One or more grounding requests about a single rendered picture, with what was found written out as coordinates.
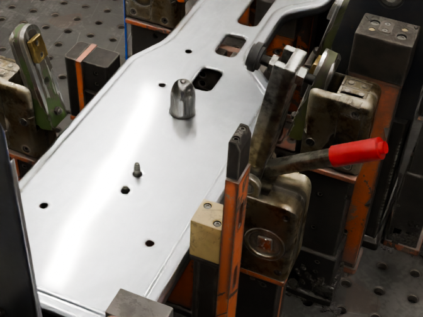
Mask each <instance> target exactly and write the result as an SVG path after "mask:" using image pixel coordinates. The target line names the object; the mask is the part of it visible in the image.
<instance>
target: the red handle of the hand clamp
mask: <svg viewBox="0 0 423 317"><path fill-rule="evenodd" d="M386 153H388V144H387V142H386V141H383V139H382V138H381V137H375V138H369V139H365V140H359V141H355V142H349V143H342V144H338V145H333V146H330V148H326V149H322V150H316V151H312V152H306V153H299V154H296V155H289V156H285V157H279V158H272V159H269V160H268V162H267V164H266V166H265V169H264V172H263V175H262V179H263V178H267V177H272V176H277V175H283V174H290V173H295V172H302V171H306V170H313V169H320V168H324V167H331V166H333V167H343V166H347V165H354V164H361V163H365V162H372V161H377V160H383V159H384V158H385V156H386Z"/></svg>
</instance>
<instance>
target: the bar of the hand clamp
mask: <svg viewBox="0 0 423 317"><path fill-rule="evenodd" d="M266 50H267V48H266V47H265V43H262V42H257V43H254V44H253V45H252V46H251V49H250V50H249V53H248V55H247V58H246V61H245V66H247V70H249V71H251V72H254V71H255V70H258V69H259V68H260V66H261V65H263V66H265V67H267V72H269V73H271V75H270V78H269V82H268V85H267V88H266V92H265V94H264V98H263V100H262V104H261V108H260V110H259V114H258V117H257V121H256V124H255V127H254V131H253V133H252V137H251V147H250V154H249V164H251V167H250V174H254V175H255V176H256V177H258V179H259V180H260V181H261V179H262V175H263V172H264V169H265V166H266V164H267V162H268V160H269V159H272V157H273V153H274V150H275V148H276V144H277V142H278V138H279V136H280V133H281V130H282V127H283V124H284V122H285V118H286V115H287V113H288V110H289V107H290V104H291V100H292V98H293V95H294V92H295V89H296V86H297V85H299V86H302V85H303V83H306V84H308V85H311V86H313V83H314V82H315V79H316V76H315V75H313V74H310V73H308V71H309V68H306V67H304V66H303V65H304V63H305V60H306V57H307V52H305V51H303V50H300V49H299V48H294V47H291V46H289V45H286V46H285V47H284V49H283V53H282V56H281V59H280V56H278V55H275V54H274V55H273V56H272V57H269V56H267V55H266ZM279 60H280V61H279ZM262 180H264V178H263V179H262Z"/></svg>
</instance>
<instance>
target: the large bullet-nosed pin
mask: <svg viewBox="0 0 423 317"><path fill-rule="evenodd" d="M195 102H196V93H195V88H194V85H193V84H192V82H191V81H189V80H188V79H178V80H177V81H176V82H175V83H174V84H173V85H172V88H171V94H170V114H171V116H173V117H174V118H176V119H179V120H186V119H190V118H192V117H193V116H194V115H195Z"/></svg>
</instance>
